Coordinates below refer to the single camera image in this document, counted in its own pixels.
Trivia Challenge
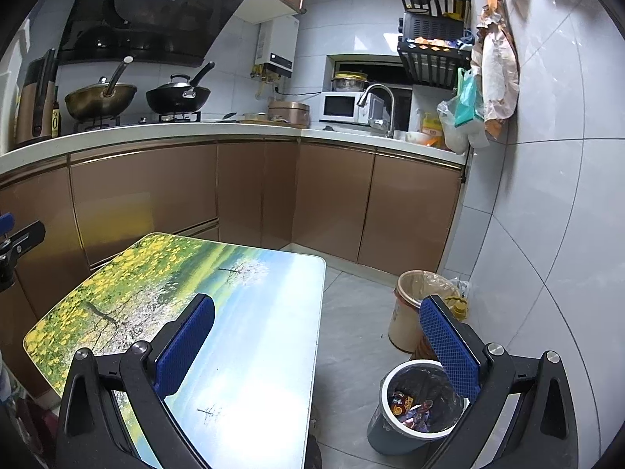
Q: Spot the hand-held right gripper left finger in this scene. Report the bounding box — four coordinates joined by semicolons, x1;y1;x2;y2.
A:
56;293;216;469

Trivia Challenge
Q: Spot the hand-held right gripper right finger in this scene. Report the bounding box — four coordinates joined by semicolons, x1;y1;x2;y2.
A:
419;294;579;469

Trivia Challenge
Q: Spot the grey trash bin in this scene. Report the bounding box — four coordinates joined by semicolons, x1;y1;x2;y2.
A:
366;359;466;456

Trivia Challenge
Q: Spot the beige bucket with bag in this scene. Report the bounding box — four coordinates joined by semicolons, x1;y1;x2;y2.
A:
388;270;462;353

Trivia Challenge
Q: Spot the brown kitchen base cabinet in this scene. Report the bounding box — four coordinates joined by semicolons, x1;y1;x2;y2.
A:
0;139;464;387

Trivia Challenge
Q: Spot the brass wok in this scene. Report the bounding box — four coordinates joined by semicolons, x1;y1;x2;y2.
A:
65;56;138;120

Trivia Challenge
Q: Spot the black gas stove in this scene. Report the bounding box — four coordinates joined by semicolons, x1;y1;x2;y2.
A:
73;111;202;132

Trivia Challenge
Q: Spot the black wok with lid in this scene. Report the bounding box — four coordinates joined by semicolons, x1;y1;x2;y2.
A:
145;61;216;114

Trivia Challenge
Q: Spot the white hanging plastic bag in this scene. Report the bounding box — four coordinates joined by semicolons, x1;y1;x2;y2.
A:
437;98;490;154

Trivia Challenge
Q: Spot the teal plastic bag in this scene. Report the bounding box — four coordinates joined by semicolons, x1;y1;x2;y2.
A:
454;67;484;128

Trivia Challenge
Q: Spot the brown rice cooker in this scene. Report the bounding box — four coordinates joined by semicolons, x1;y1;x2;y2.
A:
268;101;311;128

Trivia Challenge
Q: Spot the white microwave oven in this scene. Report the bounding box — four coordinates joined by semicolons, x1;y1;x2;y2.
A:
320;91;374;125

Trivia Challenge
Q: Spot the black range hood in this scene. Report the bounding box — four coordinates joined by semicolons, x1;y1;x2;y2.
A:
57;0;267;66

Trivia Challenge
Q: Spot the steel kitchen faucet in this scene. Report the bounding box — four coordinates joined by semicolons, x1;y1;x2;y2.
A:
357;84;396;138

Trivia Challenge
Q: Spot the brown and white hanging bag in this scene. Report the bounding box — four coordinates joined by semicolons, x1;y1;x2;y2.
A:
471;0;521;138

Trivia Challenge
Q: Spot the glass bowl with gold rim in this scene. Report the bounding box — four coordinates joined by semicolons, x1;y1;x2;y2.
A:
331;72;368;93

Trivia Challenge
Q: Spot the kitchen window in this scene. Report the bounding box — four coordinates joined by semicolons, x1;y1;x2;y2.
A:
327;55;413;132

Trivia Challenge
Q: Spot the white water heater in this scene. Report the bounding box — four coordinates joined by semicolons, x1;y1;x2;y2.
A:
254;14;300;79

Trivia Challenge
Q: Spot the black wall rack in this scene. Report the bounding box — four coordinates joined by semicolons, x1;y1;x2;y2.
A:
396;0;472;90

